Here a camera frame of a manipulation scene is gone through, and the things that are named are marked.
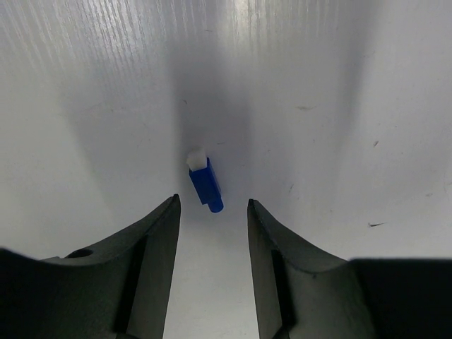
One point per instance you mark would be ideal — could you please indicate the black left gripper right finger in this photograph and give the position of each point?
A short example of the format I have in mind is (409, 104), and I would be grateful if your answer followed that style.
(302, 291)

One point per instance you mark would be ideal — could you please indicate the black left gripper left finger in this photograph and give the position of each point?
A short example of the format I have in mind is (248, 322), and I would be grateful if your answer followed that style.
(116, 288)

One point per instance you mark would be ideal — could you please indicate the small blue pen cap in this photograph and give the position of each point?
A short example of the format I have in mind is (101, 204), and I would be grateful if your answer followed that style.
(203, 178)

